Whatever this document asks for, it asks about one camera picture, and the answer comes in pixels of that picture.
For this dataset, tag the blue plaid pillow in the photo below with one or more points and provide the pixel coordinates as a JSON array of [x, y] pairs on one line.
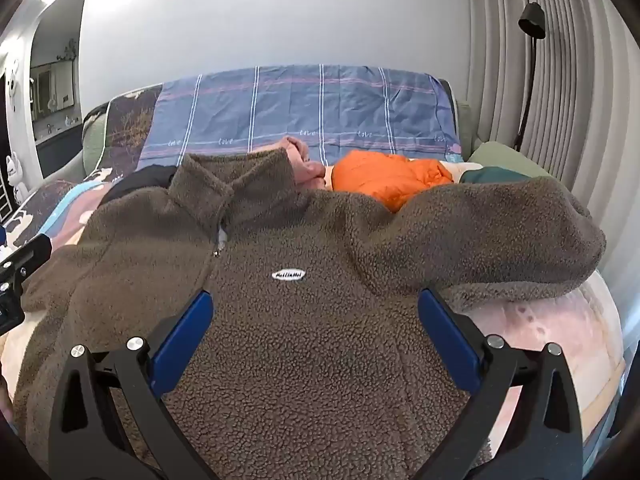
[[300, 105]]

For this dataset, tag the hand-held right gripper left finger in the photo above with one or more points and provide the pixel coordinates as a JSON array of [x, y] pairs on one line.
[[185, 330]]

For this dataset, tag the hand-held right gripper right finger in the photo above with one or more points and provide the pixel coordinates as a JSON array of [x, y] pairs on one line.
[[450, 330]]

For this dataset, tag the brown fleece jacket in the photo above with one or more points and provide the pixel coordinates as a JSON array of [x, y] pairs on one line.
[[310, 360]]

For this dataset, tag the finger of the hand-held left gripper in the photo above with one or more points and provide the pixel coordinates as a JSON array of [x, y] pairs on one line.
[[27, 257], [10, 312]]

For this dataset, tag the grey curtain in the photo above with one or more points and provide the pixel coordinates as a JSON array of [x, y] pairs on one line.
[[565, 85]]

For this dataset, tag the dark grey cabinet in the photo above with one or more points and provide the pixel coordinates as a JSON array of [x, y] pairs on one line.
[[52, 145]]

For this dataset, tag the black floor lamp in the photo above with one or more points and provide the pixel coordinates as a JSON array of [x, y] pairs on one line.
[[532, 20]]

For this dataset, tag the black jacket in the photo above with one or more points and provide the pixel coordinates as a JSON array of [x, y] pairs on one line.
[[135, 182]]

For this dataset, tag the white slatted rack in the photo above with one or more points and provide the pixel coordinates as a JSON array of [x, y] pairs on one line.
[[5, 205]]

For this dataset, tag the white cat figurine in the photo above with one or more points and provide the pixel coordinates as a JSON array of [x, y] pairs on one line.
[[17, 180]]

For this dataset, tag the white bear wall decoration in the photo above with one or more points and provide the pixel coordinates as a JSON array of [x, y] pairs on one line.
[[12, 80]]

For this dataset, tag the printed bed cover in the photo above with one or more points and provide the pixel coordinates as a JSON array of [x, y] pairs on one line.
[[560, 340]]

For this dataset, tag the teal garment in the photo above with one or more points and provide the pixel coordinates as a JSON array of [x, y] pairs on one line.
[[485, 176]]

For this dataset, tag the orange puffer jacket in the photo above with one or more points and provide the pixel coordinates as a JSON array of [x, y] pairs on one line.
[[385, 180]]

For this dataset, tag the pink garment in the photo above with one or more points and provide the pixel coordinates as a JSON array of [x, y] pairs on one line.
[[307, 170]]

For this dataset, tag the green pillow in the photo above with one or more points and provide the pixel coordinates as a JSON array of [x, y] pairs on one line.
[[500, 152]]

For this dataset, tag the wall mirror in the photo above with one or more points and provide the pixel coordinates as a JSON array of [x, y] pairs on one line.
[[52, 85]]

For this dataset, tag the dark floral blanket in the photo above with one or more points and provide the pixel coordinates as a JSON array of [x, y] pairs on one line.
[[130, 125]]

